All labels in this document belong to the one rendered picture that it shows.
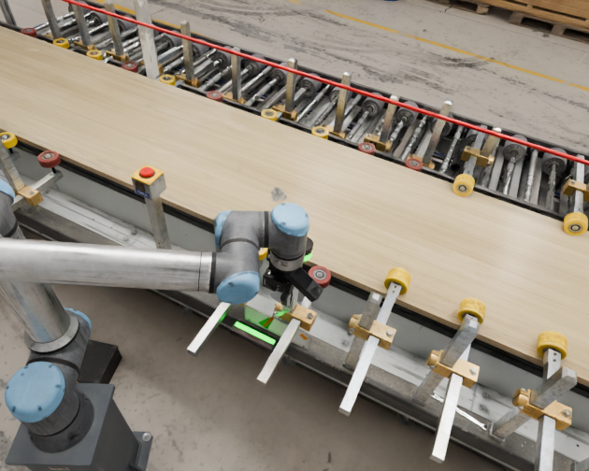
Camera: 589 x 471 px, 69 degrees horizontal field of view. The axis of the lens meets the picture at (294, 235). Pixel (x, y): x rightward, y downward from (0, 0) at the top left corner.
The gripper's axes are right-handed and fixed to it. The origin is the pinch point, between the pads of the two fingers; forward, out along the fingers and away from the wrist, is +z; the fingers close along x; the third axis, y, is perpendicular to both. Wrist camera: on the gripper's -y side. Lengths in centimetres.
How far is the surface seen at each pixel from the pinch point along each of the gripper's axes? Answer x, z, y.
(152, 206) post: -6, -9, 53
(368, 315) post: -6.1, -3.0, -22.5
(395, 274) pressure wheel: -29.9, 3.2, -24.9
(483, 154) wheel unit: -115, 3, -40
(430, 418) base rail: -4, 33, -53
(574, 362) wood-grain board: -31, 11, -85
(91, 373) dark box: 23, 89, 84
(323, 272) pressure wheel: -24.2, 10.6, -2.0
